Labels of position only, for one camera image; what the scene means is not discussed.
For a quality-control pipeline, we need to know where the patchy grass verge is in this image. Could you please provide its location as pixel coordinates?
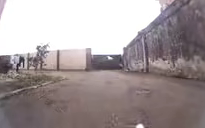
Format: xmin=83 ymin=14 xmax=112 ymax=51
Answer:
xmin=0 ymin=69 xmax=66 ymax=98

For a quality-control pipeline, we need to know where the pale concrete kerb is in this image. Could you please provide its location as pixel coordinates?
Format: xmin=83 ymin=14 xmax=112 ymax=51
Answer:
xmin=0 ymin=78 xmax=67 ymax=102

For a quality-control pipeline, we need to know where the weathered grey stone wall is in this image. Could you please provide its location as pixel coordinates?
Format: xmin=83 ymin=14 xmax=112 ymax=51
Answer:
xmin=122 ymin=0 xmax=205 ymax=82

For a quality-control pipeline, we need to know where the dark metal gate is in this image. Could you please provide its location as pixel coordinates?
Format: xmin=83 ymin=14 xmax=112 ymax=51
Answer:
xmin=91 ymin=54 xmax=124 ymax=71

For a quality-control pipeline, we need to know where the brown dirt road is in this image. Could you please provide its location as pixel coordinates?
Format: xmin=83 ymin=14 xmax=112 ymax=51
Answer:
xmin=0 ymin=69 xmax=205 ymax=128

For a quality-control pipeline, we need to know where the pale wall with brown pillars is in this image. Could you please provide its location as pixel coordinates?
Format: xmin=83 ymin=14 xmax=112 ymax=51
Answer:
xmin=19 ymin=47 xmax=93 ymax=72

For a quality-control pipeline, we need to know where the small thin tree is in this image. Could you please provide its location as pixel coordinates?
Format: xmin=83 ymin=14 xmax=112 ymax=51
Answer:
xmin=31 ymin=42 xmax=51 ymax=71

